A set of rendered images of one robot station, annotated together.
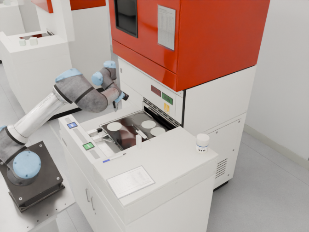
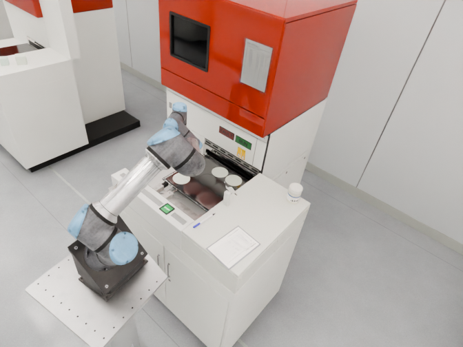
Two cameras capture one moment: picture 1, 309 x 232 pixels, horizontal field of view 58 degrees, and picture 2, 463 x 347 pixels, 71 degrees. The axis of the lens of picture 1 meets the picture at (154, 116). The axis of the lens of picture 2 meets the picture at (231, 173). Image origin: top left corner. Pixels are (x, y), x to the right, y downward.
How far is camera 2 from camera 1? 0.53 m
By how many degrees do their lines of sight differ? 17
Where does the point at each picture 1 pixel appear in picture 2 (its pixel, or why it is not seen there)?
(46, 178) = not seen: hidden behind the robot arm
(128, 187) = (233, 253)
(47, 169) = not seen: hidden behind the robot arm
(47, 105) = (143, 175)
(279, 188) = (334, 219)
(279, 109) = (329, 136)
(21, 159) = (118, 244)
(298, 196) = (352, 225)
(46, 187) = (131, 266)
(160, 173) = (260, 232)
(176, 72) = (265, 116)
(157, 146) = (245, 200)
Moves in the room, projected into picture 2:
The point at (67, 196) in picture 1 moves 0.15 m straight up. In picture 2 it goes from (155, 271) to (153, 252)
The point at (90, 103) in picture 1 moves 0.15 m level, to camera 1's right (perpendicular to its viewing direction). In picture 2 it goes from (195, 168) to (232, 164)
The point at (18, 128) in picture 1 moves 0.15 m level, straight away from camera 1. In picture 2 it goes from (109, 206) to (88, 184)
